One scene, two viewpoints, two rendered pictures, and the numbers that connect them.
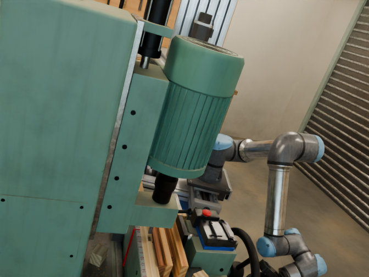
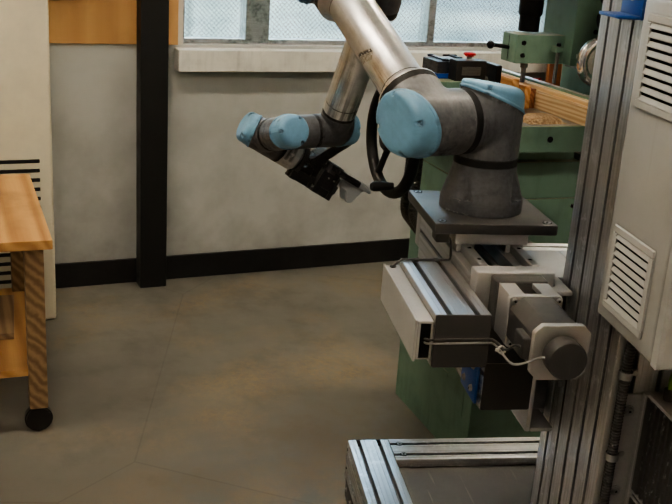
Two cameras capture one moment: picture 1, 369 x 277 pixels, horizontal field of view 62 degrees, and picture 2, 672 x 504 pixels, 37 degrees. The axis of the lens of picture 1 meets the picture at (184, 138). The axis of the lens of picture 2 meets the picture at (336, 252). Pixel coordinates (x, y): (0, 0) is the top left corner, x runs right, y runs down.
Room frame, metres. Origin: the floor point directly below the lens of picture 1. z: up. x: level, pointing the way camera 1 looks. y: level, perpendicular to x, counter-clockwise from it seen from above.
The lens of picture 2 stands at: (3.23, -0.47, 1.30)
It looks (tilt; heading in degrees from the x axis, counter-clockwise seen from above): 18 degrees down; 179
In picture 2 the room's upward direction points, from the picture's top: 4 degrees clockwise
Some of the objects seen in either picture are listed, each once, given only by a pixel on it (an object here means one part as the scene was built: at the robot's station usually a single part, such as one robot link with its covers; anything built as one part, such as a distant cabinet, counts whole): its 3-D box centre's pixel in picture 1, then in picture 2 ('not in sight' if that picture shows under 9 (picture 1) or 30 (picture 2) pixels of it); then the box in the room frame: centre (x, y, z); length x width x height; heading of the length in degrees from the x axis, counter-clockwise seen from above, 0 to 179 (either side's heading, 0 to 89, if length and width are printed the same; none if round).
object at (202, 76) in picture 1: (189, 107); not in sight; (0.74, 0.01, 1.35); 0.18 x 0.18 x 0.31
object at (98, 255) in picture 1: (98, 255); not in sight; (0.72, 0.14, 0.82); 0.04 x 0.04 x 0.04; 83
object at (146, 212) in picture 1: (149, 210); (533, 50); (0.73, 0.03, 1.03); 0.14 x 0.07 x 0.09; 111
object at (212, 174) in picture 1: (210, 167); (482, 180); (1.46, -0.18, 0.87); 0.15 x 0.15 x 0.10
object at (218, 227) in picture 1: (213, 227); (453, 65); (0.81, -0.17, 0.99); 0.13 x 0.11 x 0.06; 21
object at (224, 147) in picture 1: (218, 148); (487, 117); (1.46, -0.18, 0.98); 0.13 x 0.12 x 0.14; 120
